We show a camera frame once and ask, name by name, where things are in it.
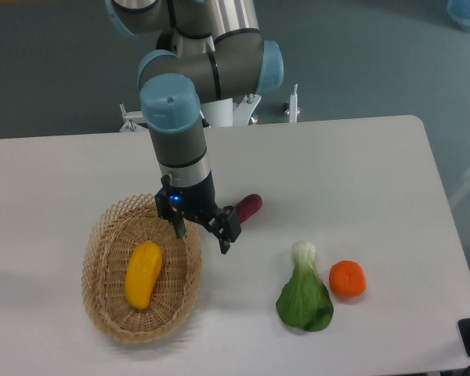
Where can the woven wicker basket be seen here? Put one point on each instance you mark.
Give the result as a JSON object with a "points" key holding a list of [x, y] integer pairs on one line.
{"points": [[123, 227]]}

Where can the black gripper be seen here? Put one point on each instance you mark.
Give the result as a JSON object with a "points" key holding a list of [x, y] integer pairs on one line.
{"points": [[197, 204]]}

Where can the green bok choy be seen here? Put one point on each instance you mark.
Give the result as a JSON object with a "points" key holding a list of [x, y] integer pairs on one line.
{"points": [[304, 302]]}

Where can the orange tangerine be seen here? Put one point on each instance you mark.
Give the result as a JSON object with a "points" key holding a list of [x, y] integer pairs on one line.
{"points": [[347, 279]]}

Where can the yellow mango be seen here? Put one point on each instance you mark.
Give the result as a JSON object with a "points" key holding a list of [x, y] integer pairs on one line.
{"points": [[144, 268]]}

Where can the blue plastic bag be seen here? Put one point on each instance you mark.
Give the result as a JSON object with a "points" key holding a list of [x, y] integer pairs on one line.
{"points": [[459, 11]]}

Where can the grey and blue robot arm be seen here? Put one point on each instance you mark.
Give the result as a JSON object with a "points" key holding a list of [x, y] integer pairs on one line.
{"points": [[234, 60]]}

